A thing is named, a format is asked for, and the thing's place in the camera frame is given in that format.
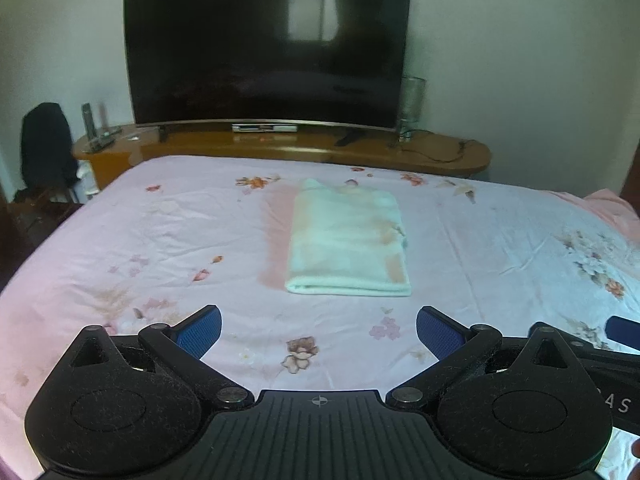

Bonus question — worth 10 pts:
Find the silver set-top box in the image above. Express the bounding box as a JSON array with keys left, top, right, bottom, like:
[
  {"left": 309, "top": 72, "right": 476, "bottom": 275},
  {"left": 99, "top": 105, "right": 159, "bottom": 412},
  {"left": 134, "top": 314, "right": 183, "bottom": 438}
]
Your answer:
[{"left": 231, "top": 123, "right": 300, "bottom": 134}]

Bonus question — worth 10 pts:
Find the black cable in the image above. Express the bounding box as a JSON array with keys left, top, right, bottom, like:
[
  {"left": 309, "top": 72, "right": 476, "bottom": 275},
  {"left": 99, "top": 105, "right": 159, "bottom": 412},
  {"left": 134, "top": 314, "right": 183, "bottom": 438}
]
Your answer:
[{"left": 389, "top": 130, "right": 477, "bottom": 164}]

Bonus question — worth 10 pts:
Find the black curved television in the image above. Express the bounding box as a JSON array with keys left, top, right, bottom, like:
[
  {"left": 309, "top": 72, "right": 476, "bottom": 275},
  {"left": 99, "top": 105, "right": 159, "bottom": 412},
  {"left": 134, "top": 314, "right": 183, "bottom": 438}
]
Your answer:
[{"left": 123, "top": 0, "right": 414, "bottom": 147}]

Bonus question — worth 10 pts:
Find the white knit sweater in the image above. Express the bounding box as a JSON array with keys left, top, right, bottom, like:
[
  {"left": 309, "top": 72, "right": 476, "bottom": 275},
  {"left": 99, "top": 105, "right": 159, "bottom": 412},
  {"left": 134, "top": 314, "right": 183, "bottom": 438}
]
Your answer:
[{"left": 284, "top": 177, "right": 412, "bottom": 297}]

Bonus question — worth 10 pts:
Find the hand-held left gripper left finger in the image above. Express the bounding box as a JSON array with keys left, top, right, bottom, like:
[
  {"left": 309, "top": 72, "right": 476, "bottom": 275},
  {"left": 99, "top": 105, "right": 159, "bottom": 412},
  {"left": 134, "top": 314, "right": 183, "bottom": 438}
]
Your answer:
[{"left": 67, "top": 305, "right": 257, "bottom": 409}]

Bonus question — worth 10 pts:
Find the wooden chair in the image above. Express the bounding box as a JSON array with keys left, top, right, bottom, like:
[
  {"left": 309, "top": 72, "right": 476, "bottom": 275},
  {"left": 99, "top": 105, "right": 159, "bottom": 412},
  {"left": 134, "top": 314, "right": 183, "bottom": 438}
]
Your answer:
[{"left": 6, "top": 184, "right": 85, "bottom": 248}]

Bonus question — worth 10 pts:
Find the dark jacket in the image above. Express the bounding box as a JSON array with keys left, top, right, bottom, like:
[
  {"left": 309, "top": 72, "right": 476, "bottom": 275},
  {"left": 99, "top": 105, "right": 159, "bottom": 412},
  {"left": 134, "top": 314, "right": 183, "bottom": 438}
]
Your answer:
[{"left": 20, "top": 102, "right": 80, "bottom": 192}]

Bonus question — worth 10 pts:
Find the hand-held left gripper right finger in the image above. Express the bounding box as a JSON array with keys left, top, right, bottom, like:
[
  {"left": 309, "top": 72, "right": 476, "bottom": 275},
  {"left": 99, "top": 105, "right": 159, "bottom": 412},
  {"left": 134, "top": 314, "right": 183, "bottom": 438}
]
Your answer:
[{"left": 385, "top": 306, "right": 577, "bottom": 409}]

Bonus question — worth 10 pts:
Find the brown wooden door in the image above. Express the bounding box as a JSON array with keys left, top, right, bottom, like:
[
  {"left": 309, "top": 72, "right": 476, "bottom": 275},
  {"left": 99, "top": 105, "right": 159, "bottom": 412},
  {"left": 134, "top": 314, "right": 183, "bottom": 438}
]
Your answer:
[{"left": 617, "top": 142, "right": 640, "bottom": 202}]

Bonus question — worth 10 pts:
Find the black remote control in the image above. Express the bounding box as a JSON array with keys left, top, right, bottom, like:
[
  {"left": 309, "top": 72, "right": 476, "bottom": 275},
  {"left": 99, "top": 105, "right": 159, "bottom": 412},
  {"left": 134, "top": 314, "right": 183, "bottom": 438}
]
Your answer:
[{"left": 82, "top": 129, "right": 124, "bottom": 154}]

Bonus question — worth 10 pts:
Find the pink cloth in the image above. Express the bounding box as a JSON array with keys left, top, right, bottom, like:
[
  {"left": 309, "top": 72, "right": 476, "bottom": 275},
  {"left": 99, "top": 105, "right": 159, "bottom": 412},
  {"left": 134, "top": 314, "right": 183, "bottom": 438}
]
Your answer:
[{"left": 582, "top": 188, "right": 640, "bottom": 235}]

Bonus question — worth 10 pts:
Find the pink floral bedsheet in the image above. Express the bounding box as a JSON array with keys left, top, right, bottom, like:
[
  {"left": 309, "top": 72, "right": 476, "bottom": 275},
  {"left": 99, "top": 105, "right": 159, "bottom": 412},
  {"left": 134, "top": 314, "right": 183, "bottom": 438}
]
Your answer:
[{"left": 0, "top": 155, "right": 640, "bottom": 480}]

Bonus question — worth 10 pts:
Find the wooden television cabinet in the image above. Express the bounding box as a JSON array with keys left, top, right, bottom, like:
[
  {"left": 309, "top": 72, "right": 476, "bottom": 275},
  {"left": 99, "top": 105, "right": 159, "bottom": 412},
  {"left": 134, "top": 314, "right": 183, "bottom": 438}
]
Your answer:
[{"left": 72, "top": 120, "right": 492, "bottom": 192}]

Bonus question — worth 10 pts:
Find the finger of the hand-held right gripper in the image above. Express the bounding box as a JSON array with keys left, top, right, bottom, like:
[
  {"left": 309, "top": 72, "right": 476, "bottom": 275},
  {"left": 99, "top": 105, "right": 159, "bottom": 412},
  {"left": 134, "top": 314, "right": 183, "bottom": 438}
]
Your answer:
[{"left": 604, "top": 315, "right": 640, "bottom": 352}]

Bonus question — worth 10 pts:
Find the glass table lamp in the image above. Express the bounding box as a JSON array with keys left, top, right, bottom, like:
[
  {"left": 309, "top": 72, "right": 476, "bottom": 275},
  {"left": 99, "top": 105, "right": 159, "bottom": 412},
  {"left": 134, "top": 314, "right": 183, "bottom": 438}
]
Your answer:
[{"left": 397, "top": 76, "right": 427, "bottom": 142}]

